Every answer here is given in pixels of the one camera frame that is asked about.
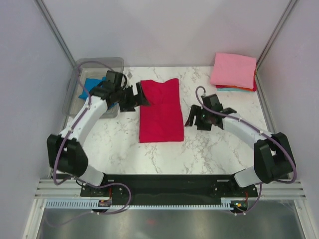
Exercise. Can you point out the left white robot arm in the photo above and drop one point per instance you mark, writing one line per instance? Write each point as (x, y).
(65, 150)

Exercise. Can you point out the red t shirt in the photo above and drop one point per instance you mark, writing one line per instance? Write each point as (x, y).
(162, 120)

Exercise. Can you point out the aluminium frame post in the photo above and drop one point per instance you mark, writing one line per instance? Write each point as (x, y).
(277, 30)
(55, 30)

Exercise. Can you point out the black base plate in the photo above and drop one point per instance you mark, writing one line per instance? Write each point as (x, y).
(147, 189)

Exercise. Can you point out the teal folded t shirt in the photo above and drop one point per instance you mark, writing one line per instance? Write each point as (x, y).
(228, 89)

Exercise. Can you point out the right aluminium frame post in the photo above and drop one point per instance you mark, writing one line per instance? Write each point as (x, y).
(277, 30)

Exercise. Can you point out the blue t shirt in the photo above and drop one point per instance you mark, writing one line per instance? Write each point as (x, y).
(87, 87)

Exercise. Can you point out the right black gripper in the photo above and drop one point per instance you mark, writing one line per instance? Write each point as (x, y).
(196, 110)

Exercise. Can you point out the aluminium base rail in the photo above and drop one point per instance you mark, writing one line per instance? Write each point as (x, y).
(70, 189)

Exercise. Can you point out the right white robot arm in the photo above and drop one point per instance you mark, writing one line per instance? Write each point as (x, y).
(272, 155)

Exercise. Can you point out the left aluminium frame post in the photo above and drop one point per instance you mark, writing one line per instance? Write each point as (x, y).
(55, 30)

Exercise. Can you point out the pink folded t shirt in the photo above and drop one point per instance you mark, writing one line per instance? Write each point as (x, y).
(233, 70)

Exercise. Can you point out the clear plastic bin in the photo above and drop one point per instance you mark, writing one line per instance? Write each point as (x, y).
(87, 68)

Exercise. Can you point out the white slotted cable duct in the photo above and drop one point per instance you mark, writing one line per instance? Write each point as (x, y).
(96, 204)

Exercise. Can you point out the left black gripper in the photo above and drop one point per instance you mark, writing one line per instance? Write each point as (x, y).
(133, 102)

